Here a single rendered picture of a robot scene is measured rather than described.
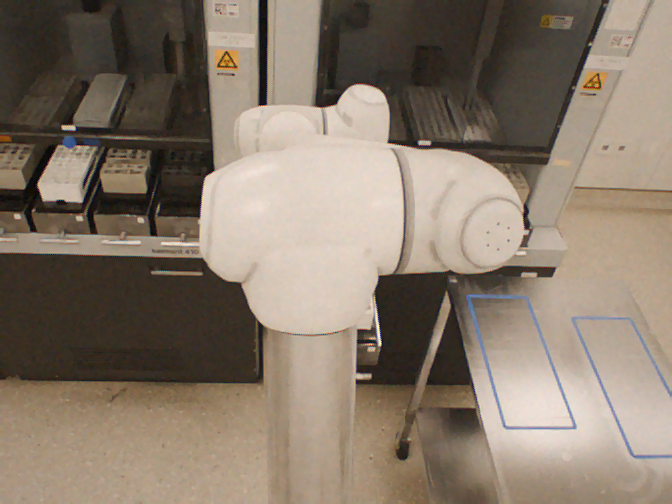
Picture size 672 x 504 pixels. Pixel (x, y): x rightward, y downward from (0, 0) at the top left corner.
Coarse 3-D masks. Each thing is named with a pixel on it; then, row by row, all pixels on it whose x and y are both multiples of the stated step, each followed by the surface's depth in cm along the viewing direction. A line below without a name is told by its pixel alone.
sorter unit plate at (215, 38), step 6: (210, 36) 127; (216, 36) 128; (222, 36) 128; (228, 36) 128; (234, 36) 128; (240, 36) 128; (246, 36) 128; (252, 36) 128; (210, 42) 128; (216, 42) 128; (222, 42) 128; (228, 42) 129; (234, 42) 129; (240, 42) 129; (246, 42) 129; (252, 42) 129
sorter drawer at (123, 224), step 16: (160, 160) 168; (160, 176) 164; (96, 208) 150; (112, 208) 149; (128, 208) 149; (144, 208) 150; (96, 224) 150; (112, 224) 150; (128, 224) 151; (144, 224) 151; (112, 240) 149; (128, 240) 150
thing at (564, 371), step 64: (512, 320) 131; (576, 320) 133; (640, 320) 134; (512, 384) 118; (576, 384) 120; (640, 384) 121; (448, 448) 167; (512, 448) 108; (576, 448) 109; (640, 448) 110
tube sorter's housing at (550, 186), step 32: (288, 0) 123; (320, 0) 124; (288, 32) 128; (320, 32) 204; (608, 32) 131; (640, 32) 131; (288, 64) 133; (288, 96) 138; (576, 96) 142; (608, 96) 142; (576, 128) 148; (576, 160) 154; (544, 192) 161; (544, 224) 169; (544, 256) 165; (384, 288) 171; (416, 288) 172; (384, 320) 181; (416, 320) 182; (448, 320) 183; (384, 352) 192; (416, 352) 193; (448, 352) 194; (448, 384) 217
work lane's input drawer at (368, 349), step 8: (376, 312) 132; (376, 320) 130; (376, 328) 128; (360, 336) 125; (368, 336) 125; (376, 336) 127; (360, 344) 125; (368, 344) 125; (376, 344) 125; (360, 352) 126; (368, 352) 126; (376, 352) 127; (360, 360) 128; (368, 360) 128; (376, 360) 128; (360, 376) 125; (368, 376) 125
